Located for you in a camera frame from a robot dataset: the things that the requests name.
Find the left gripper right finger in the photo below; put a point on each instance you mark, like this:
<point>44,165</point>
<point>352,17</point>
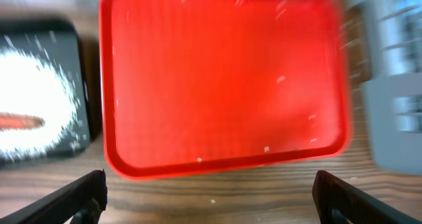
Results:
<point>337,201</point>

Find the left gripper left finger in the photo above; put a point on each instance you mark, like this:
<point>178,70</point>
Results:
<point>81,201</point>

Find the grey dishwasher rack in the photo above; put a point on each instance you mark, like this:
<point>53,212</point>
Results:
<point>392,94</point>

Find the pile of white rice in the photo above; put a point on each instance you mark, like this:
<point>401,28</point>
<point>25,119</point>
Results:
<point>33,85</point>

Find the red serving tray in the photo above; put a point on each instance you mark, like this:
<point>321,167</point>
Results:
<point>198,86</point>

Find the black tray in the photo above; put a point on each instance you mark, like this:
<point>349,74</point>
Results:
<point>72,52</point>

